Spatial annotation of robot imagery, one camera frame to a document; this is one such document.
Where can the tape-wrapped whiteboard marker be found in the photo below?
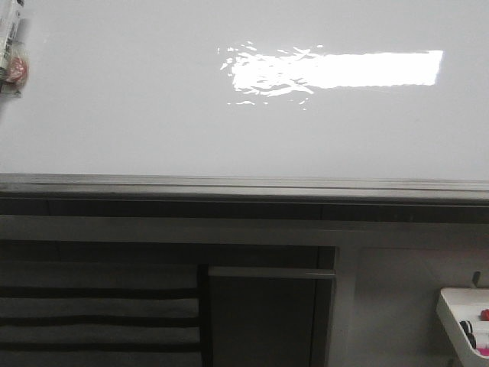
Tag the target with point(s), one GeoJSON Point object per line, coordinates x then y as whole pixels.
{"type": "Point", "coordinates": [14, 58]}

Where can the grey cabinet with drawers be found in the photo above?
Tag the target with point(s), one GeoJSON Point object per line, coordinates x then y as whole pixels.
{"type": "Point", "coordinates": [101, 293]}

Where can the white plastic marker tray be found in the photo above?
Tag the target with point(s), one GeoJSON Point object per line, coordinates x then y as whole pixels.
{"type": "Point", "coordinates": [458, 304]}

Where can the black capped marker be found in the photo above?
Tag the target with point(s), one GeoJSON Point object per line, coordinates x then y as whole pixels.
{"type": "Point", "coordinates": [467, 327]}
{"type": "Point", "coordinates": [472, 340]}

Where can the red capped marker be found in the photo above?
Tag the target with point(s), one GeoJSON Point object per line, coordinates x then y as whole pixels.
{"type": "Point", "coordinates": [484, 315]}

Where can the pink marker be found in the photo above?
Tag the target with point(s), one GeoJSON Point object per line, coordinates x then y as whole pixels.
{"type": "Point", "coordinates": [483, 351]}

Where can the white whiteboard with metal frame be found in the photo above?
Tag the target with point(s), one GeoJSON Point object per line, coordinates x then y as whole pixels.
{"type": "Point", "coordinates": [251, 100]}

